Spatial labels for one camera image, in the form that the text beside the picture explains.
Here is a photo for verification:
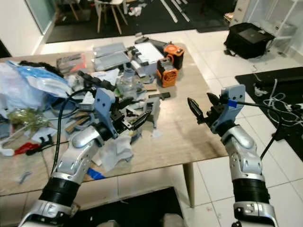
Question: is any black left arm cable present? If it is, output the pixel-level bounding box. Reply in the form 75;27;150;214
52;85;100;173

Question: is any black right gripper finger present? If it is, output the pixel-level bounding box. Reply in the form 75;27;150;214
187;97;203;122
206;92;222;110

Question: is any red black packaged box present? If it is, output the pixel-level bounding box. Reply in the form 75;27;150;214
56;52;87;74

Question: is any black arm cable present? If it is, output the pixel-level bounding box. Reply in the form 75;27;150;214
52;85;100;173
234;99;287;161

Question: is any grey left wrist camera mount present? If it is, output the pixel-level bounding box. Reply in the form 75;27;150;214
94;87;119;141

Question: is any black fabric bag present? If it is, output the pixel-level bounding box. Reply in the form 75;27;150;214
223;22;276;60

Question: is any crumpled white paper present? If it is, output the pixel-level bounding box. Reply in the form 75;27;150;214
127;4;146;17

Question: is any white tangled cable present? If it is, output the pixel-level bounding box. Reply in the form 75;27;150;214
263;78;303;128

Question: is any clear plastic bottle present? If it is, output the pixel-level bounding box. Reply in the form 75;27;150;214
118;66;140;95

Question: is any large black rug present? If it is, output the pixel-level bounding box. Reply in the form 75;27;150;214
45;0;232;44

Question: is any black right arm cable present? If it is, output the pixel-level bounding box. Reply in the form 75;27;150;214
234;99;287;161

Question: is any white metal rack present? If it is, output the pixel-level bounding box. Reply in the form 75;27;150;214
230;0;303;41

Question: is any black foam floor pad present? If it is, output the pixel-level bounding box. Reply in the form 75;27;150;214
71;186;185;227

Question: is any clear bag with green contents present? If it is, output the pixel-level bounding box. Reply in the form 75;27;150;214
7;108;50;135

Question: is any long white strip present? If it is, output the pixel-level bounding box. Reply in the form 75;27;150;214
160;0;178;23

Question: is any crumpled white tissue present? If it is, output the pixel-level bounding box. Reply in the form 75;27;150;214
99;132;135;172

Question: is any blue tape piece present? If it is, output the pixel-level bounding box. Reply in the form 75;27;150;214
88;168;106;181

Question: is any white box with black parts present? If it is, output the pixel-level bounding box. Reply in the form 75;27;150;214
130;42;166;76

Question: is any black floor mat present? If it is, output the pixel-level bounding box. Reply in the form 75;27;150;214
235;66;303;164

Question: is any grey printed bracket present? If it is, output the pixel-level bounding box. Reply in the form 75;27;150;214
147;97;164;129

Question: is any orange black boxy device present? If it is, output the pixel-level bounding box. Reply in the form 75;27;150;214
163;43;185;70
156;58;178;88

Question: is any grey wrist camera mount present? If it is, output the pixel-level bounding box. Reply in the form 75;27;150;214
94;87;119;141
211;84;247;134

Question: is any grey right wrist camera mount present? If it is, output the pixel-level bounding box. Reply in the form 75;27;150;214
211;84;247;134

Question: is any white chair with wooden legs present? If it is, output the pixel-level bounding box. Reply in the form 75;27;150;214
95;0;129;36

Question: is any blue white plastic bag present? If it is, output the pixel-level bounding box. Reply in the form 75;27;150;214
0;60;74;112

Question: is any red handled tool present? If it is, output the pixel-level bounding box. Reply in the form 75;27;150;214
14;141;41;156

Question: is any tapered wooden table leg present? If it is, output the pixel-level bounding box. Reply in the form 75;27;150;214
183;163;196;209

